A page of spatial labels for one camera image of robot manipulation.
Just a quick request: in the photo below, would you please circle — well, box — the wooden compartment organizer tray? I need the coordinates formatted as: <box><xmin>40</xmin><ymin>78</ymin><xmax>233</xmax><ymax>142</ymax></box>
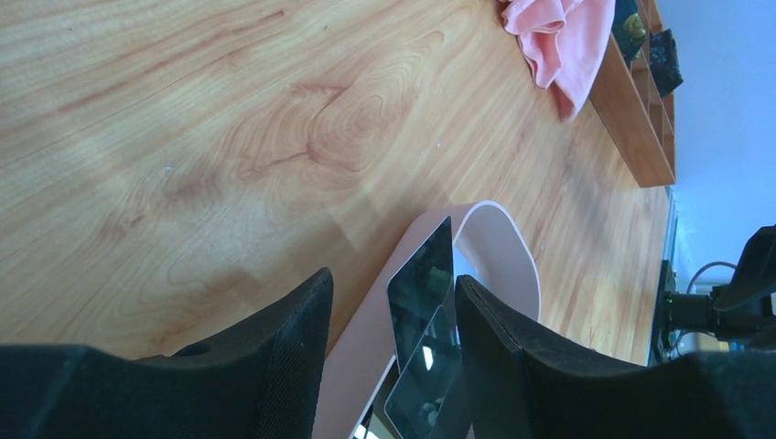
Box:
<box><xmin>590</xmin><ymin>1</ymin><xmax>676</xmax><ymax>187</ymax></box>

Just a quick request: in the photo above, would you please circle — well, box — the white striped card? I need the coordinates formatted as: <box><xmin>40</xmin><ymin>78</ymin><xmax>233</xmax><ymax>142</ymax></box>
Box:
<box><xmin>384</xmin><ymin>306</ymin><xmax>470</xmax><ymax>438</ymax></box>

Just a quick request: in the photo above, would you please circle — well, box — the beige oval tray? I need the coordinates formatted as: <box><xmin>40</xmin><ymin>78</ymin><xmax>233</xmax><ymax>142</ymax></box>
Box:
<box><xmin>312</xmin><ymin>200</ymin><xmax>542</xmax><ymax>438</ymax></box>

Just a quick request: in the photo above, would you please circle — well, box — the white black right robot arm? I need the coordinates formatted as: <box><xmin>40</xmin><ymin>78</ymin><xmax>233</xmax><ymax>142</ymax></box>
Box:
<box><xmin>648</xmin><ymin>226</ymin><xmax>775</xmax><ymax>363</ymax></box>

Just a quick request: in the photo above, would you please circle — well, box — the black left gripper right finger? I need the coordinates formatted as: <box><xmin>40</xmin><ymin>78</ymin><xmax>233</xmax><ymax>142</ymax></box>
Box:
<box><xmin>455</xmin><ymin>275</ymin><xmax>775</xmax><ymax>438</ymax></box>

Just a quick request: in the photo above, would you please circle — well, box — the black credit card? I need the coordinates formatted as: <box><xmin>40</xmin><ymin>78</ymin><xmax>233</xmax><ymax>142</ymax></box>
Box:
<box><xmin>386</xmin><ymin>217</ymin><xmax>454</xmax><ymax>369</ymax></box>

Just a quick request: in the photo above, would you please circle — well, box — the pink cloth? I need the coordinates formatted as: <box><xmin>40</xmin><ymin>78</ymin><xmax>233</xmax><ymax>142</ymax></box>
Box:
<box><xmin>501</xmin><ymin>0</ymin><xmax>615</xmax><ymax>123</ymax></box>

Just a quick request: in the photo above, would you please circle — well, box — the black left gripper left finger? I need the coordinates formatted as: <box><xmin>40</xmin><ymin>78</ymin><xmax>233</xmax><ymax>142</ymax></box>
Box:
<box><xmin>1</xmin><ymin>268</ymin><xmax>333</xmax><ymax>438</ymax></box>

